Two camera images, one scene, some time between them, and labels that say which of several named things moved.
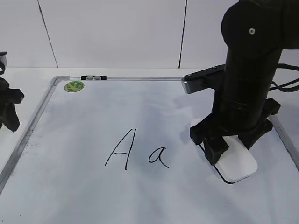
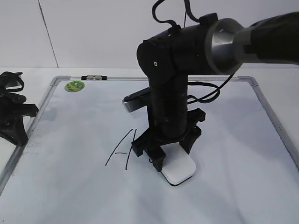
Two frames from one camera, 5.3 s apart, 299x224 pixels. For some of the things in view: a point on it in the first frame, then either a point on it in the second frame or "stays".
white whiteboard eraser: x=239 y=162 to x=178 y=165
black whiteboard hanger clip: x=94 y=78 stays
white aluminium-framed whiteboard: x=117 y=150 stays
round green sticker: x=74 y=86 stays
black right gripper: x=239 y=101 to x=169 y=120
